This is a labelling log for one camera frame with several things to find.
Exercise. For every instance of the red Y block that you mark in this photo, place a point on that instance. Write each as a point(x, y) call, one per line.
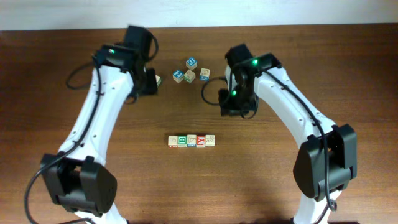
point(201, 141)

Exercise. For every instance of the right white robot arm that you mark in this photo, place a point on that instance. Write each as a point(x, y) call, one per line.
point(327, 159)

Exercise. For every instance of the wooden block blue J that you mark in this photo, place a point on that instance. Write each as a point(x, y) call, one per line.
point(191, 140)

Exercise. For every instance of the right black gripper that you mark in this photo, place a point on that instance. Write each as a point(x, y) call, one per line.
point(226, 109)

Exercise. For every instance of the plain wooden block centre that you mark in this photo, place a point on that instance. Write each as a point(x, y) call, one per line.
point(189, 76)

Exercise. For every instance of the wooden leaf E block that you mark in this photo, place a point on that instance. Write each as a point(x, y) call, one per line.
point(210, 140)

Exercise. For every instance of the blue C block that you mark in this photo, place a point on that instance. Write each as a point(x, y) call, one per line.
point(191, 63)

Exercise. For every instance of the wooden block blue base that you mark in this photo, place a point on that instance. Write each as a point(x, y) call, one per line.
point(205, 74)

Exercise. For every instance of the blue letter block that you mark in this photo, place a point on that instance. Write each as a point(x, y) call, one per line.
point(178, 76)

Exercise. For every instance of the wooden block green side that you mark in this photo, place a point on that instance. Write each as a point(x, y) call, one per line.
point(158, 80)

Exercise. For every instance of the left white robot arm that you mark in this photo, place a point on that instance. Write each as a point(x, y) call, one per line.
point(76, 177)

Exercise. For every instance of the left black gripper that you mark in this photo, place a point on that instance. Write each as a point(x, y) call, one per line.
point(152, 84)

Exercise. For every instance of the wooden block red side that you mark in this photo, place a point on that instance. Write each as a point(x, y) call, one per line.
point(173, 141)

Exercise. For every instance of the green B block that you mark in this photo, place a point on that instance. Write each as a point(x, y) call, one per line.
point(182, 141)

